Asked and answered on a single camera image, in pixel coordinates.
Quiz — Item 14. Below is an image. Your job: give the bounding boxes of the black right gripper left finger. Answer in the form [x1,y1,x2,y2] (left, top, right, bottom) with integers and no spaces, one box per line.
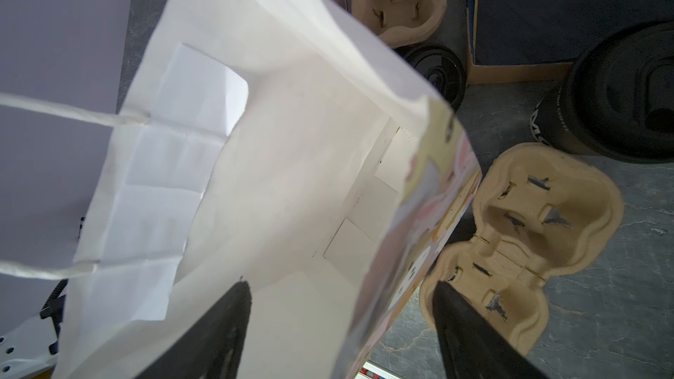
[138,281,252,379]

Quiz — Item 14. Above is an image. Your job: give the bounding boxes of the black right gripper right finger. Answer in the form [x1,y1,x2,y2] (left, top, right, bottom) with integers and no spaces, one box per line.
[432,282,546,379]

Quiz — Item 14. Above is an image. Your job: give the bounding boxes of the cartoon animal paper bag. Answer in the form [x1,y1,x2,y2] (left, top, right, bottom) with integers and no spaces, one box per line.
[1,0,480,378]

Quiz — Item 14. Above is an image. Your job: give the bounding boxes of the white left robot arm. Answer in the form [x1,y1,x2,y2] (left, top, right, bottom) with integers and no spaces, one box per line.
[1,280,68,378]

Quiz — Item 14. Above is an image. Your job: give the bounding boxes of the black cup lid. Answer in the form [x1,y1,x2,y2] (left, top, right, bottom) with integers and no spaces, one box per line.
[395,44,467,112]

